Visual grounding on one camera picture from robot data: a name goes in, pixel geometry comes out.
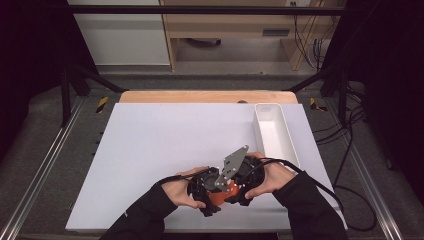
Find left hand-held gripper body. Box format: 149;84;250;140
187;165;223;209

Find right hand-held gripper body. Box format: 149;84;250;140
214;144;267;201

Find orange phone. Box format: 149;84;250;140
208;182;241;207

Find person's left hand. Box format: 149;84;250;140
161;166;209;209

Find person's right hand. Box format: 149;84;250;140
244;151;298;200

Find white plastic bin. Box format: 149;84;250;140
253;102;301;174

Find yellow black tape strip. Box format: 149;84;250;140
309;97;328;113
95;96;110;114

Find black diagonal strut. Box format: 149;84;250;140
282;64;338;94
69;62;130;94

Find wooden desk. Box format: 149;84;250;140
159;0;348;72

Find white cabinet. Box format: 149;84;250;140
67;0;172;66

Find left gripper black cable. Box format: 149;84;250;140
155;168;214;186

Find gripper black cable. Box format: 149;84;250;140
155;168;214;186
248;126;379;233

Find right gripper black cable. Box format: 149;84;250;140
248;126;379;233

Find black floor cables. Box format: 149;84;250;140
312;82;368;146

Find aluminium rail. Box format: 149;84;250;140
324;98;405;240
0;95;87;240

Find black upright post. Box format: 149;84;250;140
60;65;72;128
337;68;350;127

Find hanging desk cables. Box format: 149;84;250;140
290;1;336;72

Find black horizontal frame bar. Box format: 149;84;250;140
43;4;379;16

